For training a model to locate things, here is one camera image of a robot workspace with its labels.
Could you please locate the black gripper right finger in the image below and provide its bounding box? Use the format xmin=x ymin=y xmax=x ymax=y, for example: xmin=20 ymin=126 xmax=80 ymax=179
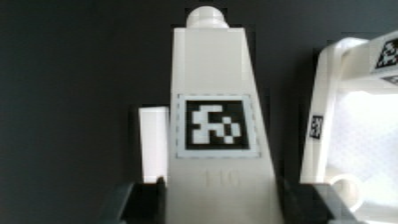
xmin=277 ymin=178 xmax=359 ymax=224

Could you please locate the white desk top panel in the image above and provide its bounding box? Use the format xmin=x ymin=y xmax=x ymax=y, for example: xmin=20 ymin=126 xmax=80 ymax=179
xmin=300 ymin=37 xmax=398 ymax=224

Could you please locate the white L-shaped fence frame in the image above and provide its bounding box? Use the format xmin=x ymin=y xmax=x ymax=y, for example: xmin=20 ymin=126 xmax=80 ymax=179
xmin=139 ymin=107 xmax=169 ymax=183

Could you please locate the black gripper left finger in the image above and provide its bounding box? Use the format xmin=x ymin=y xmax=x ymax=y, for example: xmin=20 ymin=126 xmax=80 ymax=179
xmin=96 ymin=177 xmax=165 ymax=224

